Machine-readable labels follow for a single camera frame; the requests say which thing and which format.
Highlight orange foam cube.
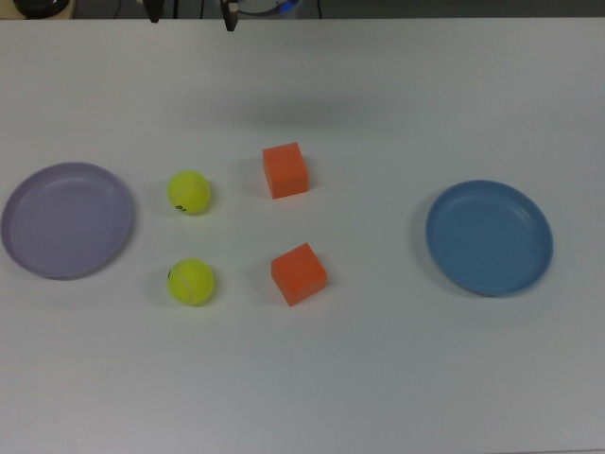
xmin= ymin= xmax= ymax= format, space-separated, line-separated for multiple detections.
xmin=269 ymin=241 xmax=329 ymax=308
xmin=262 ymin=141 xmax=311 ymax=201

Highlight yellow tennis ball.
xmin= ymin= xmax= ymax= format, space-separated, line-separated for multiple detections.
xmin=165 ymin=168 xmax=213 ymax=217
xmin=165 ymin=257 xmax=216 ymax=307

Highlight black round object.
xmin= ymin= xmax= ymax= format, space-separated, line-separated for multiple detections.
xmin=11 ymin=0 xmax=72 ymax=13

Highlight lilac round plate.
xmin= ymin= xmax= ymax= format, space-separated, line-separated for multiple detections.
xmin=0 ymin=161 xmax=135 ymax=281

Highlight blue round plate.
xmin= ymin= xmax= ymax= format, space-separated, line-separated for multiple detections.
xmin=423 ymin=178 xmax=554 ymax=299

